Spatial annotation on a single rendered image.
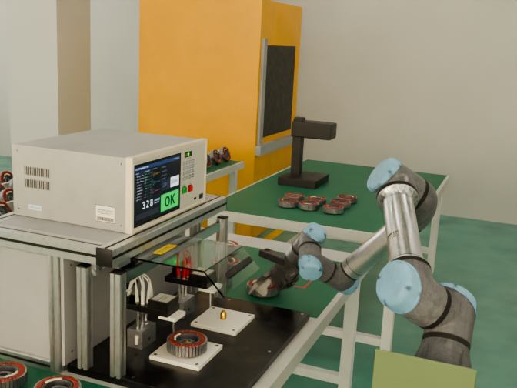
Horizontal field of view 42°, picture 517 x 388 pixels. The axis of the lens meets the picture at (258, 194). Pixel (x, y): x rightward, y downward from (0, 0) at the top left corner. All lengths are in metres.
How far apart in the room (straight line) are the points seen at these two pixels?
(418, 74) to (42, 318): 5.55
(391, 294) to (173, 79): 4.31
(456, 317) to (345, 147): 5.53
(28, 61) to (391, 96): 3.48
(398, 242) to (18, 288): 1.00
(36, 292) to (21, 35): 4.26
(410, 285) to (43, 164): 1.02
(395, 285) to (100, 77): 7.00
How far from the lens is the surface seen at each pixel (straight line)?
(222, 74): 5.51
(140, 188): 1.79
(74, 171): 1.85
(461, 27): 6.89
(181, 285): 2.14
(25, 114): 5.98
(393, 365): 1.61
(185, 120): 5.69
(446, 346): 1.67
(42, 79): 5.83
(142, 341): 1.94
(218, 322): 2.09
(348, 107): 7.09
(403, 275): 1.62
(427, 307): 1.65
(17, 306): 1.92
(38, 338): 1.91
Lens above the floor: 1.63
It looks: 13 degrees down
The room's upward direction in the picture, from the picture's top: 3 degrees clockwise
